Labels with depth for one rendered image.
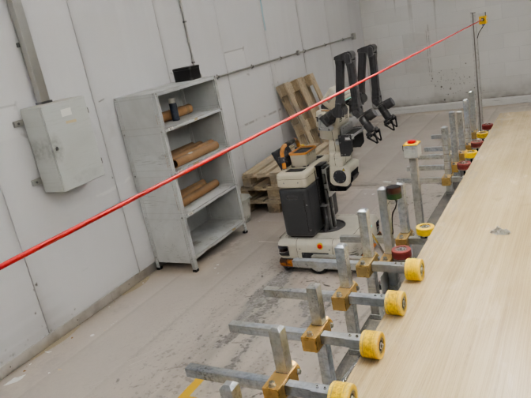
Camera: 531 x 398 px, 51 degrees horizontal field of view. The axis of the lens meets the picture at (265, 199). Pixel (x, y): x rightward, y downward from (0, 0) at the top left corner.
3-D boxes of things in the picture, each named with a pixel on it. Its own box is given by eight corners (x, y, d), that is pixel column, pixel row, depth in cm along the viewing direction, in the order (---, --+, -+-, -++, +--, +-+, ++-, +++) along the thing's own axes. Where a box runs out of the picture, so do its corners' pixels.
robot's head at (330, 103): (318, 103, 407) (329, 86, 399) (329, 97, 424) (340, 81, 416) (334, 114, 405) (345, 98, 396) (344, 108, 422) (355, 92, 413)
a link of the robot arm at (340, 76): (337, 50, 381) (331, 51, 373) (356, 50, 375) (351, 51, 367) (337, 114, 397) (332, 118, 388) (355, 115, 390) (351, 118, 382)
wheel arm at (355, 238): (340, 244, 273) (339, 236, 272) (342, 241, 276) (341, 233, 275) (430, 246, 251) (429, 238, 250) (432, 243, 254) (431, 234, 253)
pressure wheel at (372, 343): (359, 329, 163) (368, 329, 170) (358, 358, 162) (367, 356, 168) (379, 332, 160) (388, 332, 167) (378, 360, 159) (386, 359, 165)
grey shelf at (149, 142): (156, 269, 503) (112, 99, 458) (211, 230, 577) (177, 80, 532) (197, 272, 481) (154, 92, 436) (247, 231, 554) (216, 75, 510)
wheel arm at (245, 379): (186, 377, 167) (183, 367, 166) (193, 370, 170) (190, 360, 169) (342, 406, 142) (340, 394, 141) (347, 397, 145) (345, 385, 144)
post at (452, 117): (454, 183, 368) (448, 111, 354) (455, 182, 370) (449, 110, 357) (460, 183, 366) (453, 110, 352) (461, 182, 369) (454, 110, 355)
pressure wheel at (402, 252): (391, 276, 235) (388, 251, 231) (397, 268, 241) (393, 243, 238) (411, 277, 231) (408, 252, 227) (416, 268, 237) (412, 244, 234)
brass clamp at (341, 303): (331, 309, 192) (329, 297, 190) (344, 291, 203) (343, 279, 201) (348, 311, 189) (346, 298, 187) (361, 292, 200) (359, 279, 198)
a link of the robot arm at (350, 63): (348, 52, 378) (342, 54, 369) (355, 50, 376) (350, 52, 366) (356, 114, 390) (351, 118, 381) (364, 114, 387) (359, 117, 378)
